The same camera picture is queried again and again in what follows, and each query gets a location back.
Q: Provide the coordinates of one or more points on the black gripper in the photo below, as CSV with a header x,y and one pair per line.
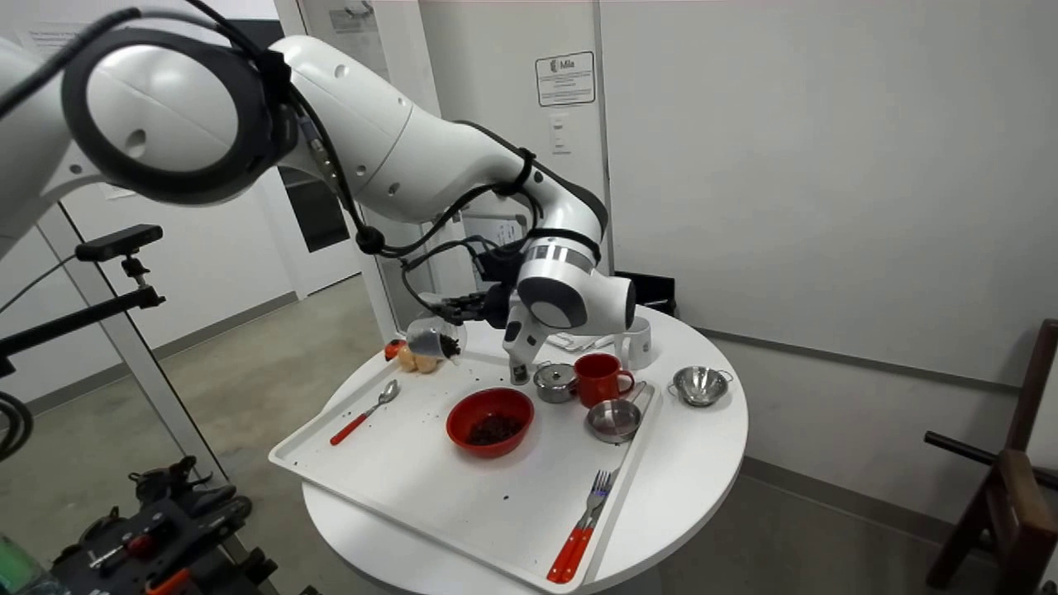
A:
x,y
502,301

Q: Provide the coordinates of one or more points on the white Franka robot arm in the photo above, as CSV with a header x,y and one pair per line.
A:
x,y
385,142

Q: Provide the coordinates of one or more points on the small steel bowl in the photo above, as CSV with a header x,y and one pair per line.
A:
x,y
553,384
700,384
613,422

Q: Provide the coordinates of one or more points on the red bowl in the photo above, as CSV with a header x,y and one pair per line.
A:
x,y
490,451

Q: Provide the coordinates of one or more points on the steel pot with lid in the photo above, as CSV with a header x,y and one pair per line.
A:
x,y
433,339

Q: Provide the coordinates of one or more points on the orange round toy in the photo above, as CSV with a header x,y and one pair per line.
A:
x,y
394,352

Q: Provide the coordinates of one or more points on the red cup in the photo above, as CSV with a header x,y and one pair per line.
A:
x,y
598,384

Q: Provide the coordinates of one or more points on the dark beans pile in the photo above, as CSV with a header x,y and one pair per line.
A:
x,y
497,427

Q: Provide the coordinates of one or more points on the white plastic tray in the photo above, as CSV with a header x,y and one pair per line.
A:
x,y
439,496

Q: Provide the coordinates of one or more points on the black boom bar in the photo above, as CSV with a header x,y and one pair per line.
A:
x,y
77,319

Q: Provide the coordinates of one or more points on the red knob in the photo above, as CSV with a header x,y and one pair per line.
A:
x,y
137,541

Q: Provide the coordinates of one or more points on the dark wooden chair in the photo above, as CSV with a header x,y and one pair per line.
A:
x,y
1020,496

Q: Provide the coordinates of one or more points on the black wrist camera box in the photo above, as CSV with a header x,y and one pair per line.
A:
x,y
497,264

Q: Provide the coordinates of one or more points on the white wall sign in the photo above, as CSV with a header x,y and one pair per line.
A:
x,y
562,77

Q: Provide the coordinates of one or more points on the black camera on stand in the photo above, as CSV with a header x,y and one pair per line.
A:
x,y
117,240

